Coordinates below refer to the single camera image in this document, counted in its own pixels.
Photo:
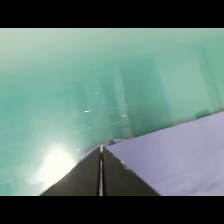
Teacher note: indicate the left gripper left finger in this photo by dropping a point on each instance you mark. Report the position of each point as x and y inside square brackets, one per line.
[81, 178]

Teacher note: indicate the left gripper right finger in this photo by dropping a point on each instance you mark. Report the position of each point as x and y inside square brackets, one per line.
[123, 180]

